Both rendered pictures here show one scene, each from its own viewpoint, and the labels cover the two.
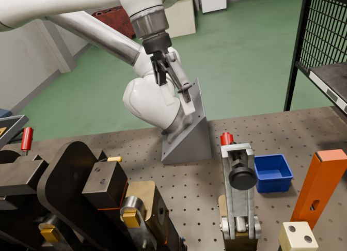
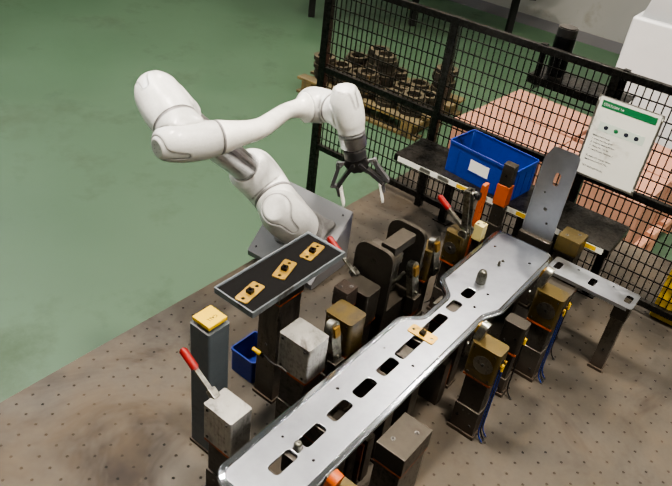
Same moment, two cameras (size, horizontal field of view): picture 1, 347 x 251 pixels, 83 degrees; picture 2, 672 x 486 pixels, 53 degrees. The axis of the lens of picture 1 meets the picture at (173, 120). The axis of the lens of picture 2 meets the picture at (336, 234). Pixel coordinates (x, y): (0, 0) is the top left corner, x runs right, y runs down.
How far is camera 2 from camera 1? 205 cm
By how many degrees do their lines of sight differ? 54
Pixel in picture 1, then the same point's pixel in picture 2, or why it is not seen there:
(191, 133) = (340, 235)
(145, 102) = (304, 213)
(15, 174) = (404, 236)
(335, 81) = (420, 161)
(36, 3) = (266, 129)
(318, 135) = (397, 213)
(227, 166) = (470, 195)
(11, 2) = (246, 131)
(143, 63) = (267, 173)
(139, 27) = (358, 143)
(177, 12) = not seen: outside the picture
